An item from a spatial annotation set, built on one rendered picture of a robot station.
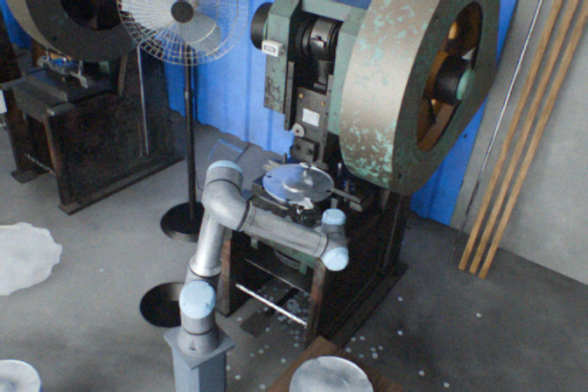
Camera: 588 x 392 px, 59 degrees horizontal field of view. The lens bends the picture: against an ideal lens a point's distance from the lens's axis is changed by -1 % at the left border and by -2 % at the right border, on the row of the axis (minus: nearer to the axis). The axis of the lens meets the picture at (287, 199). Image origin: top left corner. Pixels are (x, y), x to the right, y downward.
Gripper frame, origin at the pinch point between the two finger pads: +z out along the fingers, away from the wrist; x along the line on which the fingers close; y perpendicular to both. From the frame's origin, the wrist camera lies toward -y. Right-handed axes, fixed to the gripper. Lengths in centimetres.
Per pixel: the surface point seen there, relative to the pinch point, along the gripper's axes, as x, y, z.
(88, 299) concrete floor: 78, 92, 44
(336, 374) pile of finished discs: 40, 2, -52
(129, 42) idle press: -21, 59, 132
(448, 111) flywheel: -35, -53, 0
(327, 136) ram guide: -25.1, -7.0, 5.3
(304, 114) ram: -28.7, -1.3, 17.4
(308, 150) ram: -16.3, -2.0, 10.4
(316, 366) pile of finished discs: 40, 8, -46
